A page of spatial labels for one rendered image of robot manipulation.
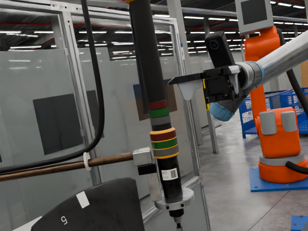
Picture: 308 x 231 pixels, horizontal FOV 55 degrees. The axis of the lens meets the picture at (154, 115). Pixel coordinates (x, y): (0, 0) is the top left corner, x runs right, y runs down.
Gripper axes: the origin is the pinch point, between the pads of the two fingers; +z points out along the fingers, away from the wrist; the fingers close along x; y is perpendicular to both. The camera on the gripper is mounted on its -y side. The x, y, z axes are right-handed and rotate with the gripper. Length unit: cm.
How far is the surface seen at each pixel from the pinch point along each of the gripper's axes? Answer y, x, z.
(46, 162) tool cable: 10.1, 16.0, 27.7
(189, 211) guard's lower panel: 81, 71, -93
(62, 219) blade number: 23.0, 21.5, 23.8
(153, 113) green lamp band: 5.0, -0.6, 17.3
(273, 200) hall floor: 165, 84, -298
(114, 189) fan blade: 20.4, 15.8, 14.0
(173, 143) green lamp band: 10.4, -2.5, 16.1
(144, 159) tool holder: 12.2, 1.8, 19.0
